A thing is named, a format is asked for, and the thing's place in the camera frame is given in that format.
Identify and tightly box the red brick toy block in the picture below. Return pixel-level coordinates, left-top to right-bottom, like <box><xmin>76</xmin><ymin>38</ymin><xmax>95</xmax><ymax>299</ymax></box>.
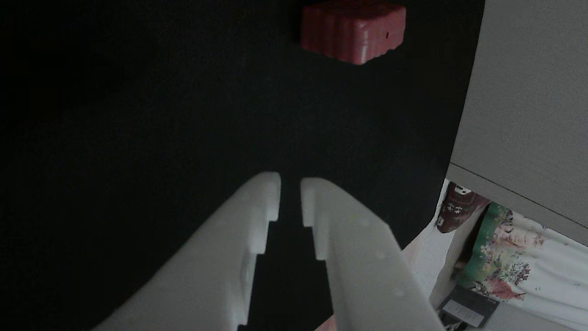
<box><xmin>301</xmin><ymin>0</ymin><xmax>407</xmax><ymax>66</ymax></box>

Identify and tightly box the dark box with white label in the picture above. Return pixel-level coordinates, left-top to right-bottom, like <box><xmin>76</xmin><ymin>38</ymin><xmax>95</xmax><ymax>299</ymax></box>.
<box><xmin>436</xmin><ymin>285</ymin><xmax>500</xmax><ymax>330</ymax></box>

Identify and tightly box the dark red printed pouch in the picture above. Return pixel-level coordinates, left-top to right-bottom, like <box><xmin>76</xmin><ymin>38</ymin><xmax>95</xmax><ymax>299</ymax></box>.
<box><xmin>435</xmin><ymin>182</ymin><xmax>491</xmax><ymax>234</ymax></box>

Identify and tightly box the floral patterned cloth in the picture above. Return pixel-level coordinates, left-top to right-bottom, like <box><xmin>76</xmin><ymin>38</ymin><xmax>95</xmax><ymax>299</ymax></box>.
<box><xmin>459</xmin><ymin>201</ymin><xmax>588</xmax><ymax>331</ymax></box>

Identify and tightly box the black desk mat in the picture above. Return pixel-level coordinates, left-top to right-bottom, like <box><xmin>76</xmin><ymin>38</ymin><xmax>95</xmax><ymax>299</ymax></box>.
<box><xmin>0</xmin><ymin>0</ymin><xmax>486</xmax><ymax>331</ymax></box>

